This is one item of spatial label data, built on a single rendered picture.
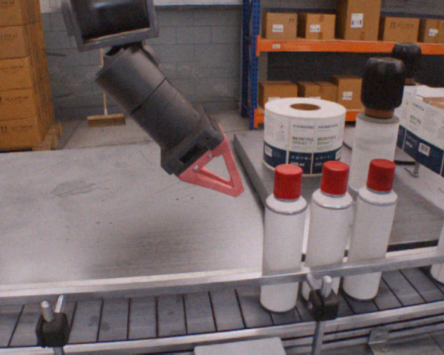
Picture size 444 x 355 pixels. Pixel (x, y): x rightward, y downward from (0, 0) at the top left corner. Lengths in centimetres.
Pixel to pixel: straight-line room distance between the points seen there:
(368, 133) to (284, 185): 37
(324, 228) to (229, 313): 17
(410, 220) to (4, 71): 327
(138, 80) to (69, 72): 462
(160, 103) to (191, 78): 450
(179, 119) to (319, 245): 25
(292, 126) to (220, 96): 405
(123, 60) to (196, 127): 10
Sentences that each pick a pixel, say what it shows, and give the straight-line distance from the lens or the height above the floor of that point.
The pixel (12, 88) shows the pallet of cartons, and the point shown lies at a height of 65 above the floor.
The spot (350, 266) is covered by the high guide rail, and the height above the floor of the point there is 96.
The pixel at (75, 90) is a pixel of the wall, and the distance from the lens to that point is 505.
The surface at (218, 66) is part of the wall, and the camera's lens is 491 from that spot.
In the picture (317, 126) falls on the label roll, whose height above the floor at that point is 101.
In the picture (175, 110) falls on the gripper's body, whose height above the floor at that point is 117.
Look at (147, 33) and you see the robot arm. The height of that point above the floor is 124.
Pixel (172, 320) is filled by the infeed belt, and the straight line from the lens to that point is 57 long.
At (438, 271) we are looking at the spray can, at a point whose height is 90.
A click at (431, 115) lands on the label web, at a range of 102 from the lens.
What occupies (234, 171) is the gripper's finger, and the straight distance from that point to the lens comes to 46.
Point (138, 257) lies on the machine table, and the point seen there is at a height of 83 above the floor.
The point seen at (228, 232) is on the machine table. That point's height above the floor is 83.
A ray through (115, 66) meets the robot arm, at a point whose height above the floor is 121.
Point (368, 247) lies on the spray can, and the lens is 57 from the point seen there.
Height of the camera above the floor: 127
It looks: 24 degrees down
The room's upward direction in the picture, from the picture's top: straight up
